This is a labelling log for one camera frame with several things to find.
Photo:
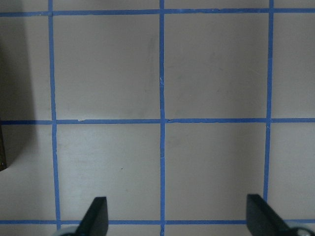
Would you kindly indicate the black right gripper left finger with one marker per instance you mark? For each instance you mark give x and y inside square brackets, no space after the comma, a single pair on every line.
[95,222]

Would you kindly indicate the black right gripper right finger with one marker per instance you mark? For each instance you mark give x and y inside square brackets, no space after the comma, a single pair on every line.
[262,220]

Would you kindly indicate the dark wooden drawer cabinet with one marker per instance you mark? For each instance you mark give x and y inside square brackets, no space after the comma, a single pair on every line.
[3,159]

